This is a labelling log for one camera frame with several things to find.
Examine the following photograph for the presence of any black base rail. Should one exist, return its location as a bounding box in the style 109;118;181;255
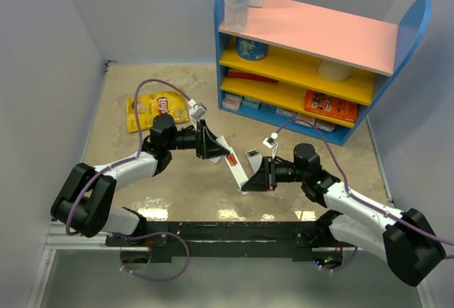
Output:
106;221;348;268

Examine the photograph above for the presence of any teal tissue pack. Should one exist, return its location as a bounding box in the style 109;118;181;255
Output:
241;97;261;109

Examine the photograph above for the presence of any wide white remote control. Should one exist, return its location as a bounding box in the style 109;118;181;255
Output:
245;149;263;173

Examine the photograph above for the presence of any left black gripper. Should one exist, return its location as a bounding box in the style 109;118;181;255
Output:
165;119;229;159

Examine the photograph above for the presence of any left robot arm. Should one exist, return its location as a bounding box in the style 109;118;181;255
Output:
50;114;231;246

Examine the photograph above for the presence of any orange snack package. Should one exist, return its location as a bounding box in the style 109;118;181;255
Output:
304;90;358;123

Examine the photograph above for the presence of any red flat box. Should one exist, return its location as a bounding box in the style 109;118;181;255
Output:
227;68;278;83

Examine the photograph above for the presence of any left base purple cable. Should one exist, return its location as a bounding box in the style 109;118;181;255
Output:
119;230;194;283

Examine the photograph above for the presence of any blue printed can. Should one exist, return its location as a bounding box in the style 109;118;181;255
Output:
236;37;269;61

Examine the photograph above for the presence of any red battery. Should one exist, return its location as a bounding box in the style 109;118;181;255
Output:
227;155;238;166

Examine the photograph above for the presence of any tissue pack far left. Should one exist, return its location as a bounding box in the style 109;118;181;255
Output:
221;92;243;111

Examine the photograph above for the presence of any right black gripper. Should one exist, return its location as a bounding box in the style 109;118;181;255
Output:
242;156;306;192

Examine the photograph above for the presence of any tissue pack far right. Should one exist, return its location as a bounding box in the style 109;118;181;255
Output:
314;119;336;132

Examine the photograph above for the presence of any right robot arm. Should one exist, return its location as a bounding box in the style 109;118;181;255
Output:
241;143;446;287

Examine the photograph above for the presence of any slim white battery cover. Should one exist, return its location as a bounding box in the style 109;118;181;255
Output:
209;157;221;164

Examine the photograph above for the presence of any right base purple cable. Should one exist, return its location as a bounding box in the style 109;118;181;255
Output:
317;239;358;273

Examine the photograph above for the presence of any tissue pack centre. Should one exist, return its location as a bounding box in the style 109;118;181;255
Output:
275;107;297;118

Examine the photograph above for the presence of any blue wooden shelf unit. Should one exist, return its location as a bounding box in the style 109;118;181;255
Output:
214;0;432;145

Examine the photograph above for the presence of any slim white remote control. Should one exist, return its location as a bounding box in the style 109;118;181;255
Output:
224;147;248;194

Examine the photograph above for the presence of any yellow Lays chips bag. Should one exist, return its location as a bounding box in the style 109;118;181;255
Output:
138;91;189;130

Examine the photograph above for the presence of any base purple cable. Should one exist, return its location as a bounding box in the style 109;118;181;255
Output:
317;239;358;273
119;230;194;283

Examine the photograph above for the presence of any tissue pack red label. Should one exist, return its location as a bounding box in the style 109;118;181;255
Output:
295;114;316;127

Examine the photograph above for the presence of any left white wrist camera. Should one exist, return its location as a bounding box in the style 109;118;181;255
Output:
188;99;206;121

